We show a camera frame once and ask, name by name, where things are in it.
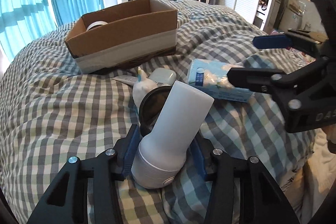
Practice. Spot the person's right hand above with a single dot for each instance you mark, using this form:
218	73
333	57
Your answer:
330	132

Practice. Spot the white plastic bottle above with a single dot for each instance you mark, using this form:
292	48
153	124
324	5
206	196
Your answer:
162	153

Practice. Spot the black round lid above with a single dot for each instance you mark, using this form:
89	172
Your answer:
150	108

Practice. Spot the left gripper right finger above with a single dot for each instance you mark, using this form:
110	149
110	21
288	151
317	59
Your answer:
243	181

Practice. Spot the white tape roll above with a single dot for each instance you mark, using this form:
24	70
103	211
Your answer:
96	24

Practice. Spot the blue tissue pack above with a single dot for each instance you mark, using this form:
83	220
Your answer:
211	77

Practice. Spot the brown cardboard box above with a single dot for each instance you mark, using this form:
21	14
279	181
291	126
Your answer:
137	31

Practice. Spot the white tube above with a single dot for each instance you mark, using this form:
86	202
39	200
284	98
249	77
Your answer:
125	79

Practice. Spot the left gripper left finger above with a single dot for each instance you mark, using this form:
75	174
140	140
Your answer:
66	199

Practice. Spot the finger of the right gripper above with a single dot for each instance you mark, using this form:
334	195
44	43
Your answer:
304	41
290	91

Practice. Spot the light blue earbuds case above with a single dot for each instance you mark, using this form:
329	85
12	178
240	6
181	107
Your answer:
163	76

